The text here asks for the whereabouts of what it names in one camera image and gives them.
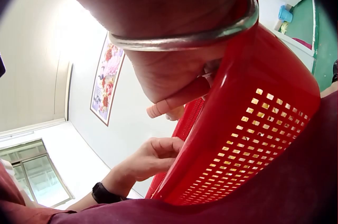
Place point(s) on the person's body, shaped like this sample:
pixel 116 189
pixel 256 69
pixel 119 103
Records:
pixel 264 181

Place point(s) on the blue plastic bucket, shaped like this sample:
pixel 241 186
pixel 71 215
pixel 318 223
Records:
pixel 285 13

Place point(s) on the red plastic perforated basket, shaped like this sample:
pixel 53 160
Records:
pixel 237 107

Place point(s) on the floral wall poster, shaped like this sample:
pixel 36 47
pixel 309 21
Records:
pixel 107 76

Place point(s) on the person's left fingers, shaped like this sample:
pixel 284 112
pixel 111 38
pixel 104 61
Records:
pixel 169 146

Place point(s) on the person's right fingers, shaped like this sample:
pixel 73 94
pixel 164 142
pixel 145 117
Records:
pixel 174 115

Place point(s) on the person's left hand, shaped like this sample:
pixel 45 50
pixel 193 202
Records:
pixel 140 162

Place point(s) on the window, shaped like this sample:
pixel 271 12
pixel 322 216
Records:
pixel 37 173

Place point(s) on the black wrist band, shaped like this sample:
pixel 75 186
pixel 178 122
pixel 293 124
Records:
pixel 103 192

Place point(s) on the person's right hand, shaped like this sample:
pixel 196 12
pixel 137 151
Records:
pixel 163 23

